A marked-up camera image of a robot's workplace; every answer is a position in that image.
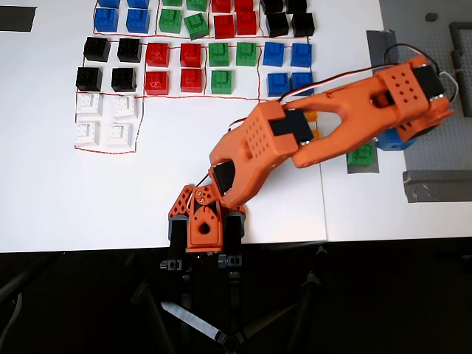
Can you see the black lego block stack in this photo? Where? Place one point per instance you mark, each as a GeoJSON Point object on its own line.
{"type": "Point", "coordinates": [277, 24]}
{"type": "Point", "coordinates": [89, 79]}
{"type": "Point", "coordinates": [303, 24]}
{"type": "Point", "coordinates": [273, 5]}
{"type": "Point", "coordinates": [124, 79]}
{"type": "Point", "coordinates": [129, 49]}
{"type": "Point", "coordinates": [296, 4]}
{"type": "Point", "coordinates": [96, 49]}

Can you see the grey square tape marker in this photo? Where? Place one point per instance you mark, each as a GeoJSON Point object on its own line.
{"type": "Point", "coordinates": [363, 170]}

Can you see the red lego block stack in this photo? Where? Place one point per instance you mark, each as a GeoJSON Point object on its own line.
{"type": "Point", "coordinates": [243, 4]}
{"type": "Point", "coordinates": [224, 26]}
{"type": "Point", "coordinates": [156, 82]}
{"type": "Point", "coordinates": [190, 54]}
{"type": "Point", "coordinates": [191, 80]}
{"type": "Point", "coordinates": [221, 4]}
{"type": "Point", "coordinates": [157, 54]}
{"type": "Point", "coordinates": [246, 23]}

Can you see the black tape rectangle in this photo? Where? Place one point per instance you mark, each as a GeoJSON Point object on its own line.
{"type": "Point", "coordinates": [16, 18]}

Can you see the straight grey lego wall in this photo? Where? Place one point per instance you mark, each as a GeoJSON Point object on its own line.
{"type": "Point", "coordinates": [465, 96]}

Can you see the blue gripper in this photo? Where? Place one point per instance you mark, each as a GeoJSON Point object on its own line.
{"type": "Point", "coordinates": [403, 141]}

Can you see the grey duct tape strip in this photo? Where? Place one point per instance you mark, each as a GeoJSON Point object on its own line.
{"type": "Point", "coordinates": [437, 186]}
{"type": "Point", "coordinates": [380, 48]}

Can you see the white lego block stack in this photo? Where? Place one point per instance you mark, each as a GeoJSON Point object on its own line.
{"type": "Point", "coordinates": [123, 106]}
{"type": "Point", "coordinates": [86, 132]}
{"type": "Point", "coordinates": [89, 103]}
{"type": "Point", "coordinates": [118, 134]}

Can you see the black grey table clamp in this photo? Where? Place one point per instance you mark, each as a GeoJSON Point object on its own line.
{"type": "Point", "coordinates": [177, 239]}
{"type": "Point", "coordinates": [234, 236]}

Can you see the yellow lego block stack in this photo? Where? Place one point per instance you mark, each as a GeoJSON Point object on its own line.
{"type": "Point", "coordinates": [311, 117]}
{"type": "Point", "coordinates": [315, 134]}

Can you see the small grey lego brick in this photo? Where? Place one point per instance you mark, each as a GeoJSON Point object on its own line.
{"type": "Point", "coordinates": [430, 16]}

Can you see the green lego block stack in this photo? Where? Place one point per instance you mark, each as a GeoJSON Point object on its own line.
{"type": "Point", "coordinates": [221, 81]}
{"type": "Point", "coordinates": [170, 20]}
{"type": "Point", "coordinates": [218, 54]}
{"type": "Point", "coordinates": [196, 4]}
{"type": "Point", "coordinates": [172, 2]}
{"type": "Point", "coordinates": [196, 26]}
{"type": "Point", "coordinates": [361, 155]}
{"type": "Point", "coordinates": [246, 54]}

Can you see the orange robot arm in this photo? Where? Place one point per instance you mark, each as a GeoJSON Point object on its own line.
{"type": "Point", "coordinates": [258, 147]}

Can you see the black tripod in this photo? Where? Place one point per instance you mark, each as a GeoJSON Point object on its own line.
{"type": "Point", "coordinates": [228, 341]}

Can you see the grey lego baseplate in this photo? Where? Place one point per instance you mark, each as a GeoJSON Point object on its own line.
{"type": "Point", "coordinates": [409, 22]}

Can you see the L-shaped grey lego wall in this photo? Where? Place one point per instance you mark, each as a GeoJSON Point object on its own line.
{"type": "Point", "coordinates": [456, 40]}

